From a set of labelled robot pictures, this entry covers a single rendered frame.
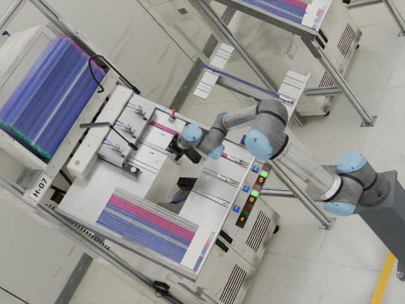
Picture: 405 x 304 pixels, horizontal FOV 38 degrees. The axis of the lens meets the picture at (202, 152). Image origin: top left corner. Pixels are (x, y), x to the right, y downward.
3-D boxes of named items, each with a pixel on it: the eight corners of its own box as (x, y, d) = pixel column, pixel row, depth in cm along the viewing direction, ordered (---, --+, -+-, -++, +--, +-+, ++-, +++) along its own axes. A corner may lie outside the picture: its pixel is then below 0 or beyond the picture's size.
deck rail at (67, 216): (197, 278, 264) (197, 275, 258) (195, 283, 263) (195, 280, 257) (59, 211, 275) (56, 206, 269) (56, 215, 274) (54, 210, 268)
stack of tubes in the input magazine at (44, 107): (107, 72, 281) (66, 32, 266) (49, 160, 261) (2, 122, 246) (93, 75, 290) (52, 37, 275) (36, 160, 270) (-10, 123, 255)
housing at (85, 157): (135, 104, 301) (133, 90, 288) (85, 184, 282) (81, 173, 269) (121, 98, 302) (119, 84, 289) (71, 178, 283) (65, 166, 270)
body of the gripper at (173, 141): (172, 137, 276) (178, 129, 265) (187, 146, 277) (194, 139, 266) (164, 150, 273) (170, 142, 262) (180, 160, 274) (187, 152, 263)
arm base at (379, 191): (392, 173, 248) (381, 160, 243) (388, 203, 240) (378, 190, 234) (358, 179, 258) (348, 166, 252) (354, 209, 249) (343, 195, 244)
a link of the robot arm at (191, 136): (199, 143, 249) (181, 133, 248) (191, 151, 259) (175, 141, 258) (207, 129, 252) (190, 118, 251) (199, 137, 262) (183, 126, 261)
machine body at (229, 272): (286, 221, 348) (225, 160, 314) (237, 332, 320) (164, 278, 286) (211, 213, 396) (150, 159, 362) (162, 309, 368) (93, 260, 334)
